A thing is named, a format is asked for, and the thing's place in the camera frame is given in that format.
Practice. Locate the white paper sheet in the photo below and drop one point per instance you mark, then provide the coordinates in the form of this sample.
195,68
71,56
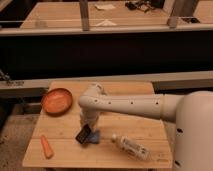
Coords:
105,7

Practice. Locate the clear plastic bottle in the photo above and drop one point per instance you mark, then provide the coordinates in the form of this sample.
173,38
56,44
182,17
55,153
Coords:
130,146

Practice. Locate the wooden cutting board table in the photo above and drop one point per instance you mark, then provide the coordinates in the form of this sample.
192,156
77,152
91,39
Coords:
68,153

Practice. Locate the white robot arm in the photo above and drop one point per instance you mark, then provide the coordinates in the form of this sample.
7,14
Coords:
192,113

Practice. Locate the grey metal post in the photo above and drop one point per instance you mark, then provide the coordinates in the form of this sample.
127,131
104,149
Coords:
84,14

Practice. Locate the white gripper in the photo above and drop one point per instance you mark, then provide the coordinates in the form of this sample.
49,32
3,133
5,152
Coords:
87,123

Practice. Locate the orange carrot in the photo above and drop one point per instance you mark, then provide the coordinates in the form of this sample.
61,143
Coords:
47,149

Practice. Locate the orange bowl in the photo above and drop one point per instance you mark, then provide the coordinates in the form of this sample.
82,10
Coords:
57,101

